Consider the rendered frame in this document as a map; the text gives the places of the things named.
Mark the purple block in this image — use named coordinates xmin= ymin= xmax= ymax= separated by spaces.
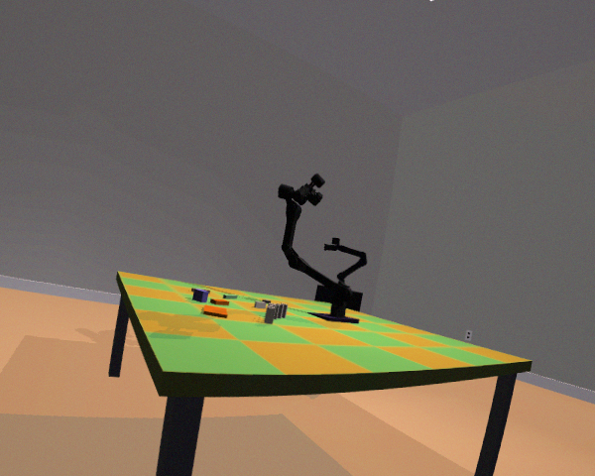
xmin=192 ymin=289 xmax=209 ymax=302

